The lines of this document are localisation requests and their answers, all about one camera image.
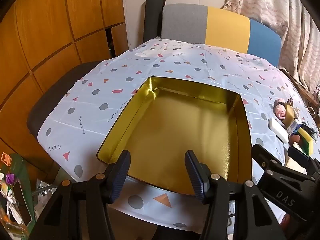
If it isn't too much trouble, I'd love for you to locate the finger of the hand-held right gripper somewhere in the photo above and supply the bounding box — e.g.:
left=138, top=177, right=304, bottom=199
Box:
left=251, top=144, right=285, bottom=180
left=287, top=146, right=320, bottom=178

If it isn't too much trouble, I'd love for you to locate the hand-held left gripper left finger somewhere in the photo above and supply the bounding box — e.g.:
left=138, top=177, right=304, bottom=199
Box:
left=29, top=150, right=132, bottom=240

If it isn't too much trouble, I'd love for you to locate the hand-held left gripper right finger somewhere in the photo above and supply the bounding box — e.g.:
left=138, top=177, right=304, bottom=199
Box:
left=184, top=150, right=287, bottom=240

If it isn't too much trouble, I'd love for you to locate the pink towel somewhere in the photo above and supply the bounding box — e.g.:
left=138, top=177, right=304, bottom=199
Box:
left=274, top=99, right=288, bottom=120

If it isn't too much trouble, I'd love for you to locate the rectangular metal tin box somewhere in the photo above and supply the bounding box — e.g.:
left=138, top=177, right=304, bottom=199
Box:
left=96, top=76, right=253, bottom=195

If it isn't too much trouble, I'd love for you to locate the green yellow scrub sponge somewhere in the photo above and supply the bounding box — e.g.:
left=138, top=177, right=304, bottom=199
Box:
left=297, top=129, right=316, bottom=155

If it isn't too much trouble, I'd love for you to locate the black hair piece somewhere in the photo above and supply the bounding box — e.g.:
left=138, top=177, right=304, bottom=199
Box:
left=299, top=122, right=320, bottom=141

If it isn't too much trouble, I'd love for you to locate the blue tissue packet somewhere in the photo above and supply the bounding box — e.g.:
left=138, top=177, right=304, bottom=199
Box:
left=286, top=120, right=304, bottom=137

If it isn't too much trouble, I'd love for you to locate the white rectangular bar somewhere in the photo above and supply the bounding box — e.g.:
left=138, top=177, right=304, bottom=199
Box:
left=269, top=117, right=289, bottom=144

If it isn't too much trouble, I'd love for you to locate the clear plastic bag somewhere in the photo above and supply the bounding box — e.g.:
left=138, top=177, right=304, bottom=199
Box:
left=35, top=179, right=61, bottom=214

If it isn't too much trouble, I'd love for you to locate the patterned plastic tablecloth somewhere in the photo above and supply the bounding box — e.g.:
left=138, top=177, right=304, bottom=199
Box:
left=36, top=38, right=320, bottom=233

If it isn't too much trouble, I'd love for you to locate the dark grey seat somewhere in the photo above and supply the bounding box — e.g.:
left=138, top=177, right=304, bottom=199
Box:
left=27, top=60, right=103, bottom=150

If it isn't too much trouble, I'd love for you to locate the grey yellow blue chair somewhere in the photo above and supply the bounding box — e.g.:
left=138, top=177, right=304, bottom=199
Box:
left=161, top=4, right=282, bottom=68

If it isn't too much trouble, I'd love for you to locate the beige patterned curtain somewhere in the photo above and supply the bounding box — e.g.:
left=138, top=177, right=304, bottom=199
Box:
left=222, top=0, right=320, bottom=93

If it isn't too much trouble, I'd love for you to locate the black rolled mat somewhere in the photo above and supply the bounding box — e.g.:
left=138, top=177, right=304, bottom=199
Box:
left=144, top=0, right=165, bottom=43

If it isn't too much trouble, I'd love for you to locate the wooden wardrobe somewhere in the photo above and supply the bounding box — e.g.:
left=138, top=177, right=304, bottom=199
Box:
left=0, top=0, right=129, bottom=180

